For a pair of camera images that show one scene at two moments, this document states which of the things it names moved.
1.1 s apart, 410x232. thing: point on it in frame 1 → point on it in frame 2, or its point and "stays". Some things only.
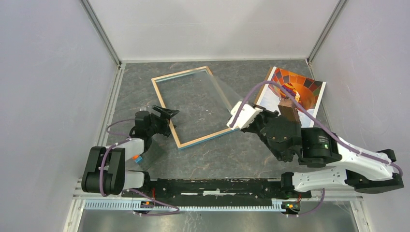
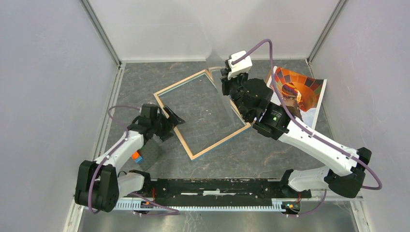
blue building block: (139, 159) stays
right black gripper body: (258, 126) → (234, 86)
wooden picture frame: (193, 142) → (175, 128)
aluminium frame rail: (82, 202) stays
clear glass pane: (204, 103) → (215, 63)
